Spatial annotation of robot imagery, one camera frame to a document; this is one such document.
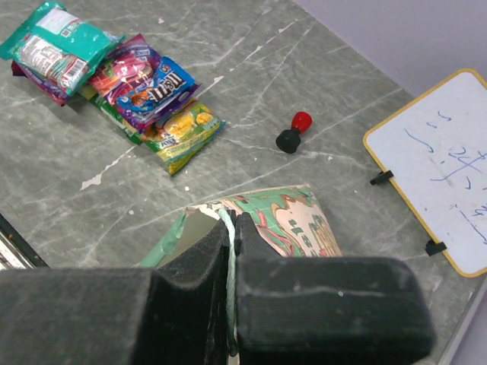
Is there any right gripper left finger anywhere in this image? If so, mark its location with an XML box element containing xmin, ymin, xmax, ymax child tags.
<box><xmin>1</xmin><ymin>222</ymin><xmax>228</xmax><ymax>364</ymax></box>

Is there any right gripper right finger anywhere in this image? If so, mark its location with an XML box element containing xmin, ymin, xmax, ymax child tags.
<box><xmin>236</xmin><ymin>213</ymin><xmax>436</xmax><ymax>364</ymax></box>

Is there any green patterned paper bag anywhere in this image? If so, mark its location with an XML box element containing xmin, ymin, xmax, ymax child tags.
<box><xmin>139</xmin><ymin>185</ymin><xmax>342</xmax><ymax>364</ymax></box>

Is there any yellow Fox's candy bag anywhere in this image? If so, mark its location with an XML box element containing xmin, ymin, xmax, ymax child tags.
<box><xmin>144</xmin><ymin>98</ymin><xmax>226</xmax><ymax>176</ymax></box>

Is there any blue purple snack packet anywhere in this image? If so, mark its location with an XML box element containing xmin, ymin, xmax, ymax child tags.
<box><xmin>115</xmin><ymin>56</ymin><xmax>199</xmax><ymax>132</ymax></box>

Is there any green snack packet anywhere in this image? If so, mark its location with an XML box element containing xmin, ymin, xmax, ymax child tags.
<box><xmin>78</xmin><ymin>84</ymin><xmax>142</xmax><ymax>144</ymax></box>

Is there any purple pink snack packet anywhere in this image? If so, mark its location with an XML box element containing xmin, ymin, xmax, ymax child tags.
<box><xmin>88</xmin><ymin>33</ymin><xmax>161</xmax><ymax>106</ymax></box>

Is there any pink Fox's candy bag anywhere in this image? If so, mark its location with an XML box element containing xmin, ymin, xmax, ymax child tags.
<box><xmin>11</xmin><ymin>61</ymin><xmax>69</xmax><ymax>106</ymax></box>

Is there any teal snack packet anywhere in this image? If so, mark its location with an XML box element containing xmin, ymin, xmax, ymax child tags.
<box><xmin>1</xmin><ymin>1</ymin><xmax>125</xmax><ymax>96</ymax></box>

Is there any red and black marker cap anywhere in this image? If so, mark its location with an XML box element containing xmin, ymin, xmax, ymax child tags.
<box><xmin>275</xmin><ymin>111</ymin><xmax>313</xmax><ymax>154</ymax></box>

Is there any small whiteboard with writing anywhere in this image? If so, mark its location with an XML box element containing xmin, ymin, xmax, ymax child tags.
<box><xmin>363</xmin><ymin>68</ymin><xmax>486</xmax><ymax>278</ymax></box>

